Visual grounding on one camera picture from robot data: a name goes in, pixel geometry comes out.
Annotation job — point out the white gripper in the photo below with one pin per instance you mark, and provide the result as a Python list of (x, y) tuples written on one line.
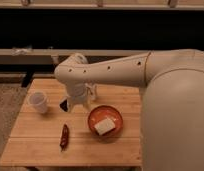
[(76, 94)]

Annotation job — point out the white sponge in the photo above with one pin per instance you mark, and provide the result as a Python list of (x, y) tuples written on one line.
[(104, 126)]

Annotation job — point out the dried red chili pepper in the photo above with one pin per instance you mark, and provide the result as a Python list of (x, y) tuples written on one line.
[(64, 137)]

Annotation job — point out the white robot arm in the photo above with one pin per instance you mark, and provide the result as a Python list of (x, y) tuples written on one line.
[(172, 113)]

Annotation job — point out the small clear bottle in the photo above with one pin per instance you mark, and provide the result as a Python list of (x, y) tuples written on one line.
[(92, 91)]

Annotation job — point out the black rectangular device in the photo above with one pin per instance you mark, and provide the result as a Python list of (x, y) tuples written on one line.
[(63, 105)]

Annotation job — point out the orange bowl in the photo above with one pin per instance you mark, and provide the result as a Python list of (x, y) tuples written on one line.
[(102, 112)]

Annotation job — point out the white plastic cup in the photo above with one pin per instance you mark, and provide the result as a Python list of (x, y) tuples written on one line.
[(38, 100)]

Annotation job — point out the long wooden bench rail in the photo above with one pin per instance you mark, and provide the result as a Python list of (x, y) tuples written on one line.
[(54, 56)]

